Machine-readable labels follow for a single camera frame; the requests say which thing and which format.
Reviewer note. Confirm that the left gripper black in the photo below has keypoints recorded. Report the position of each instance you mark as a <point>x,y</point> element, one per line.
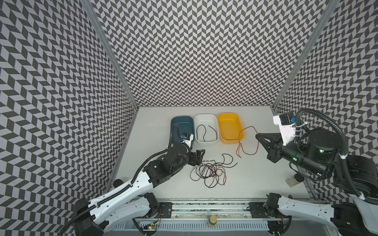
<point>199,157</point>

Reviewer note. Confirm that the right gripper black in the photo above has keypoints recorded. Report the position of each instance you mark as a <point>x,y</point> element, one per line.
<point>277,150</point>

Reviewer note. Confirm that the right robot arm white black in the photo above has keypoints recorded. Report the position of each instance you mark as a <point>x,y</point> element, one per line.
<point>311,140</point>

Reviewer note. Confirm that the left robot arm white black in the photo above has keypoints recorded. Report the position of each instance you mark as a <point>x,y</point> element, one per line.
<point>134,198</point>

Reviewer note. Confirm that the white plastic bin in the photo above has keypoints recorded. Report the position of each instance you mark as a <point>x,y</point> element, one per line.
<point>206,129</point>

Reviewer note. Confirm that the dark teal plastic bin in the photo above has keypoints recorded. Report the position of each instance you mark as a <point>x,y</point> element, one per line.
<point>185,124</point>

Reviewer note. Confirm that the small jar right black lid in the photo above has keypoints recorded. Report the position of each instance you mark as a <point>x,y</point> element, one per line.
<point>295,180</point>

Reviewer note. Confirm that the small jar black lid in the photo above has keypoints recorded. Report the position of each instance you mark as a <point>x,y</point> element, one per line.
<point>117,183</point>
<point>295,180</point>

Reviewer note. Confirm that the yellow plastic bin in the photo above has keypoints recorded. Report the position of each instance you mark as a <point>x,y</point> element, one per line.
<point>230,128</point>

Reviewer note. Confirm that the small jar left black lid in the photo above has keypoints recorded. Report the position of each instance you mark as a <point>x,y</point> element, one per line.
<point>117,183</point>

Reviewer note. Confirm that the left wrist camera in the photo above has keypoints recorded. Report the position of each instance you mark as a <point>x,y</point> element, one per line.
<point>187,138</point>

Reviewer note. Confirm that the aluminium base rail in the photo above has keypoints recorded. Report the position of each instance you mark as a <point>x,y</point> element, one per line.
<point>212,208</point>

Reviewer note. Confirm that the brass knob on rail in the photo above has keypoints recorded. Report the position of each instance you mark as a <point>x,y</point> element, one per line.
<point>212,221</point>

